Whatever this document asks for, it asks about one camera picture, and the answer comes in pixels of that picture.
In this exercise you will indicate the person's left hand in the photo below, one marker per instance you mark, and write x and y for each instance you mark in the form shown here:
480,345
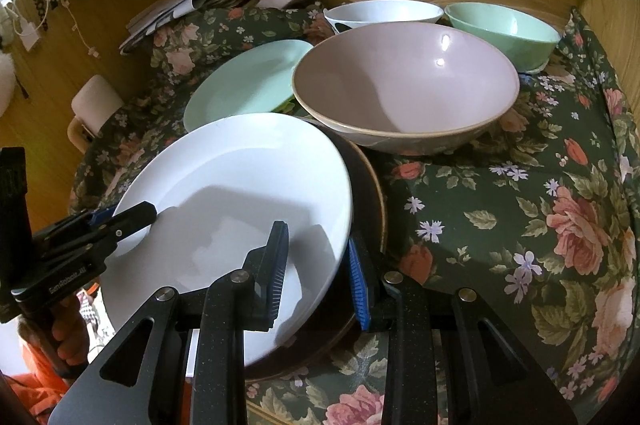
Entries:
67,335

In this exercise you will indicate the dark brown plate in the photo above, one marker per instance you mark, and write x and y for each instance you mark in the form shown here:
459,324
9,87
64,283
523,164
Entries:
367,205

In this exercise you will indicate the white charger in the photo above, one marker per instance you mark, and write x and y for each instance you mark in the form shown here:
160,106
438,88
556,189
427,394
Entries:
29,34

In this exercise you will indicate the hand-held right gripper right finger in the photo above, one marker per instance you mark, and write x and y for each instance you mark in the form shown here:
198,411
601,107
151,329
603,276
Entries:
357,285

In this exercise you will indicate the large pink bowl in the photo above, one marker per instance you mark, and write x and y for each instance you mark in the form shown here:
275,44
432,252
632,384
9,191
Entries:
400,90

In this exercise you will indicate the person's left forearm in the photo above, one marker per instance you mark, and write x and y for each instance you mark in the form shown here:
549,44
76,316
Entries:
40,395

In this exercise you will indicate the white plate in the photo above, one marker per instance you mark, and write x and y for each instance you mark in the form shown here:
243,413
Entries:
225,175

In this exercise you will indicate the mint green bowl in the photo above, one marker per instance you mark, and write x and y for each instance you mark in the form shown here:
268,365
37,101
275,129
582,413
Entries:
500,30

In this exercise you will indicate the dark floral cloth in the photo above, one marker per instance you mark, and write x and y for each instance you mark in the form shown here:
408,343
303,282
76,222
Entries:
500,205

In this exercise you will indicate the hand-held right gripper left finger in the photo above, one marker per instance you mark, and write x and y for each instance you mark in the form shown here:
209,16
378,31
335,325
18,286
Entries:
280,275

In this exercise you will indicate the white fluffy ball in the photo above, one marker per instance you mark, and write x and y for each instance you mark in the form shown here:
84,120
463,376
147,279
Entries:
6,80

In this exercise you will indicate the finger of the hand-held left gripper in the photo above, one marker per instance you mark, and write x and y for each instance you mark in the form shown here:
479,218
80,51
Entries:
132,217
100,217

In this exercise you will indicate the mint green plate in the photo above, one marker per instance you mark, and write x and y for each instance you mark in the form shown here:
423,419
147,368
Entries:
240,90

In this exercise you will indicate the stack of papers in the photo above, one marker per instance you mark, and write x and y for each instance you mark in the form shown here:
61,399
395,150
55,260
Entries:
165,12

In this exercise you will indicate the white bowl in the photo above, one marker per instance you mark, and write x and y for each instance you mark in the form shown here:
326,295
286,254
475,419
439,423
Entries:
380,12

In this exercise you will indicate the cream lidded mug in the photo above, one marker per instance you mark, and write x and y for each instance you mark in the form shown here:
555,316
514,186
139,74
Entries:
95,97

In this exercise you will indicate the light patterned cloth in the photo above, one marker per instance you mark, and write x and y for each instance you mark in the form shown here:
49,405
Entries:
90,315

